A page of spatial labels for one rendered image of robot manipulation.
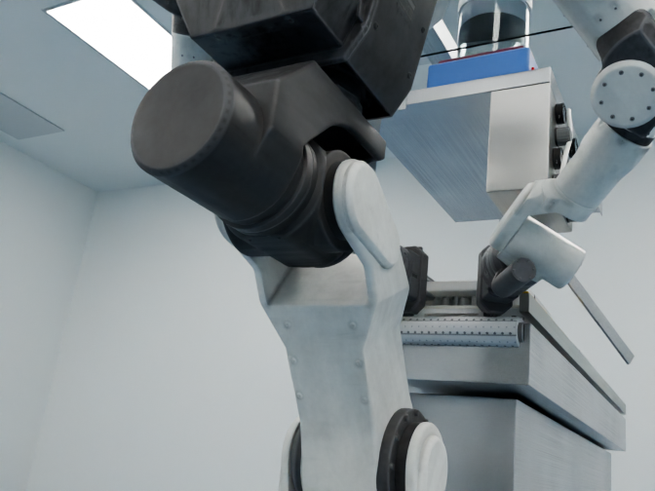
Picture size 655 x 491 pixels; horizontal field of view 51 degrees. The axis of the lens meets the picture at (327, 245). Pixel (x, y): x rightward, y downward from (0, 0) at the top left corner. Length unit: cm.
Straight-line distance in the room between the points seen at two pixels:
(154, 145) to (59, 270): 624
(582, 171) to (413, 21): 29
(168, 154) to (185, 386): 515
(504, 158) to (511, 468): 52
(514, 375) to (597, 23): 56
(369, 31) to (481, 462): 78
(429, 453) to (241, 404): 455
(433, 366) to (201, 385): 451
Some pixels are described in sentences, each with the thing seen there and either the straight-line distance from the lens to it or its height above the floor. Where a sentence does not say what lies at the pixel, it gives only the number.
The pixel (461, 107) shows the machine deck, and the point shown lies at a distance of 135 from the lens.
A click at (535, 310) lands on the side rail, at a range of 118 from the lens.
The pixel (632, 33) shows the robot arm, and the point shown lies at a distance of 84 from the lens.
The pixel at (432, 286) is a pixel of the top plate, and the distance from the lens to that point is 124.
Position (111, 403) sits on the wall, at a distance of 623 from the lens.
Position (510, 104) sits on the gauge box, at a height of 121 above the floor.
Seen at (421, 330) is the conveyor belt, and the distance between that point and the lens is 118.
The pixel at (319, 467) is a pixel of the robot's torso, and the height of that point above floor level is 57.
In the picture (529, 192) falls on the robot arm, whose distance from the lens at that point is 95.
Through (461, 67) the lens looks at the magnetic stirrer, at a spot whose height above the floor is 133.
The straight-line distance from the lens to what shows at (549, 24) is 126.
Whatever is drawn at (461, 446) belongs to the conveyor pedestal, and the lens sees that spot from 126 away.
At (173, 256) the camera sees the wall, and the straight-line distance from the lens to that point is 618.
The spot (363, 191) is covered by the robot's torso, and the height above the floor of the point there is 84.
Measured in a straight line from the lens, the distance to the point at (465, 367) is 117.
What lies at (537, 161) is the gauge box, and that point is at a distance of 120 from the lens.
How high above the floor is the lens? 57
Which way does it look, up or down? 18 degrees up
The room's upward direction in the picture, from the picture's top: 7 degrees clockwise
